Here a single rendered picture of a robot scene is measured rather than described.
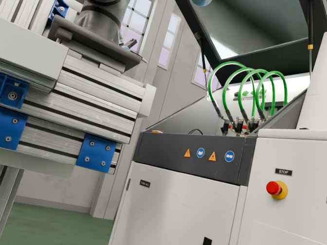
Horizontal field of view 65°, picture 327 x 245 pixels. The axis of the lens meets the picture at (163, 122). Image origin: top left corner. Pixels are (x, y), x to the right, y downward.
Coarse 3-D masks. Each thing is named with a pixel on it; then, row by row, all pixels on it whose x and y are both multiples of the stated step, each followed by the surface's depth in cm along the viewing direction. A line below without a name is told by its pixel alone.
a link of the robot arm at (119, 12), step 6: (90, 0) 68; (114, 0) 67; (120, 0) 68; (126, 0) 72; (84, 6) 69; (96, 6) 68; (102, 6) 68; (108, 6) 68; (114, 6) 69; (120, 6) 71; (126, 6) 74; (114, 12) 70; (120, 12) 72; (120, 18) 72
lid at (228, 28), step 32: (224, 0) 138; (256, 0) 127; (288, 0) 118; (320, 0) 109; (192, 32) 164; (224, 32) 151; (256, 32) 139; (288, 32) 128; (320, 32) 118; (256, 64) 151; (288, 64) 138
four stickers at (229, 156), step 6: (186, 150) 105; (198, 150) 100; (204, 150) 97; (210, 150) 95; (228, 150) 89; (186, 156) 104; (198, 156) 99; (210, 156) 94; (216, 156) 92; (228, 156) 88; (234, 156) 86
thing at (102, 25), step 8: (88, 8) 68; (96, 8) 68; (80, 16) 68; (88, 16) 67; (96, 16) 67; (104, 16) 68; (112, 16) 69; (80, 24) 66; (88, 24) 65; (96, 24) 66; (104, 24) 67; (112, 24) 69; (120, 24) 73; (96, 32) 65; (104, 32) 66; (112, 32) 69; (112, 40) 69
